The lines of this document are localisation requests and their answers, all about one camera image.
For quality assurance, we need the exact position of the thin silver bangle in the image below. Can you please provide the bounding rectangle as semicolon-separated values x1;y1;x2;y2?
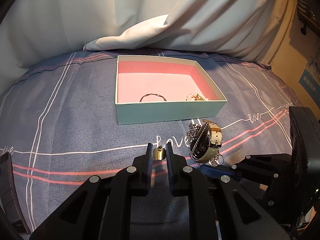
139;93;167;103

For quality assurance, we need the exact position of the white curtain cloth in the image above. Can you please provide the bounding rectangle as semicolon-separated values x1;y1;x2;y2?
0;0;298;68

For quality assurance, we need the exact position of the black smartphone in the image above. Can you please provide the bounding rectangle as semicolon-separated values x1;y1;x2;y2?
0;152;31;235

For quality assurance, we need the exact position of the gold ring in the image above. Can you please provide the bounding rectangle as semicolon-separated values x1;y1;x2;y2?
153;145;167;160

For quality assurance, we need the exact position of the blue wall poster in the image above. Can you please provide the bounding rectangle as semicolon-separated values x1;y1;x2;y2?
298;60;320;100

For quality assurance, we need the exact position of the dark wooden wall shelf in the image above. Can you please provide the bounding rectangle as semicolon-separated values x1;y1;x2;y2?
296;0;320;36

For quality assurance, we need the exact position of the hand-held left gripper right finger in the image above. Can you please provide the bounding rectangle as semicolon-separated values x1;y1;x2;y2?
166;142;292;240

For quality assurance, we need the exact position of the wristwatch with beige strap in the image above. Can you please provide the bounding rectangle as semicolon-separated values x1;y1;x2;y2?
189;119;223;163

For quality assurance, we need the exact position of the teal box with pink lining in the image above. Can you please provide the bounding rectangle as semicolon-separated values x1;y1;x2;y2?
114;55;227;125

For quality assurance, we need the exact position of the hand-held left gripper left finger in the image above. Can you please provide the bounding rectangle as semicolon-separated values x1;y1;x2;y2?
29;142;153;240

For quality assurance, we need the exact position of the white pearl bracelet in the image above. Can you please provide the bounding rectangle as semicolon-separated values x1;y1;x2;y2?
185;93;210;102

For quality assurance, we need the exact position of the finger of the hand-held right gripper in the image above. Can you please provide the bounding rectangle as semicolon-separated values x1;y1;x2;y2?
199;154;293;188
240;177;304;227

